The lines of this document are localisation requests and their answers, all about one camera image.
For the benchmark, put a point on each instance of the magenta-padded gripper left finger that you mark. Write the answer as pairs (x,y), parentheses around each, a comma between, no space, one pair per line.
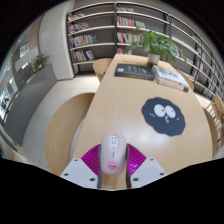
(80,171)

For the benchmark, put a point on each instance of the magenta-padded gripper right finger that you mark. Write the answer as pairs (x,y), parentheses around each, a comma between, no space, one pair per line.
(146,170)

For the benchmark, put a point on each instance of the pale pink computer mouse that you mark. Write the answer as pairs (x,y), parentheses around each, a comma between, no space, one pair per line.
(113,155)

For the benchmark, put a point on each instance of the dark cloud-shaped mouse pad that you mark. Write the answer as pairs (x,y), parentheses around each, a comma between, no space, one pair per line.
(163,123)

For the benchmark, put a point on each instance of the grey counter partition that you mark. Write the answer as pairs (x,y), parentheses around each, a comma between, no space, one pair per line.
(28,103)

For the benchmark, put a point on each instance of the white book with orange spine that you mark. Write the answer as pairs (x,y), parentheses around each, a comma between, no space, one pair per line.
(173,85)

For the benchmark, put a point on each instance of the white illustrated book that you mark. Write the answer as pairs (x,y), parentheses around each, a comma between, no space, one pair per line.
(170,75)

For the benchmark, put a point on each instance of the black book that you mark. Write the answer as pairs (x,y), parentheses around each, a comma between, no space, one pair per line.
(133,70)

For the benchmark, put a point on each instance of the small green plant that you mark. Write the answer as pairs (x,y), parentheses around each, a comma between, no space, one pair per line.
(4,103)

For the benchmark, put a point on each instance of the green plant on counter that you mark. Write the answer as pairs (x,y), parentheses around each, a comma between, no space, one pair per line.
(40,61)

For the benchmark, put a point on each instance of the green plant in white pot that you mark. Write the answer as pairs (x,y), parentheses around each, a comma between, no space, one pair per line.
(156,43)

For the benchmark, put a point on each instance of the grey bookshelf unit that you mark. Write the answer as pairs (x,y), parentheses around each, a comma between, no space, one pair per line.
(96,33)

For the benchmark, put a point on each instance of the wooden frame chair group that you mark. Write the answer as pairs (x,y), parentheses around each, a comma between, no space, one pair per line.
(216,108)

